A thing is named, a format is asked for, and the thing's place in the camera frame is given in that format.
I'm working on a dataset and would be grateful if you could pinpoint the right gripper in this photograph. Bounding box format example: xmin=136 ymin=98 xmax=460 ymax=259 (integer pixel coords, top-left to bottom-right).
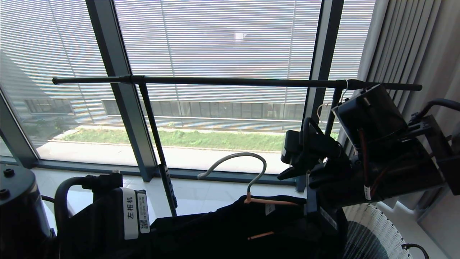
xmin=305 ymin=169 xmax=354 ymax=252

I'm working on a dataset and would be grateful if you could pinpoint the pink clothes hanger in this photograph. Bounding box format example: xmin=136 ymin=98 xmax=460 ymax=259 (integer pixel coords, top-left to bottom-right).
xmin=316 ymin=90 xmax=349 ymax=123
xmin=198 ymin=152 xmax=306 ymax=241

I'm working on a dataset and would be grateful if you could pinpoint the black garment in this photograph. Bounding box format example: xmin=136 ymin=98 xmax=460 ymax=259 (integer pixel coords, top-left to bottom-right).
xmin=149 ymin=195 xmax=347 ymax=259

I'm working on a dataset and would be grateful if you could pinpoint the white laundry basket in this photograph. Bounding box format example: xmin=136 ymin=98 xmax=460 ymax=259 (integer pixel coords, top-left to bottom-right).
xmin=341 ymin=203 xmax=430 ymax=259

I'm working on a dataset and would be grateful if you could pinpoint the black clothes rack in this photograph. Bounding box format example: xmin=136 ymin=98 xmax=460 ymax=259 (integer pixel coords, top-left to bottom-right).
xmin=52 ymin=74 xmax=423 ymax=217

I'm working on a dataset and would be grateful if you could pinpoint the beige curtain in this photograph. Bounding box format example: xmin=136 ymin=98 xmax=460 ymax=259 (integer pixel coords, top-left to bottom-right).
xmin=338 ymin=0 xmax=460 ymax=223

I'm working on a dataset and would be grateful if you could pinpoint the window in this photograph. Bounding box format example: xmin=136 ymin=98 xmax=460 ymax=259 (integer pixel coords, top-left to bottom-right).
xmin=0 ymin=0 xmax=376 ymax=186

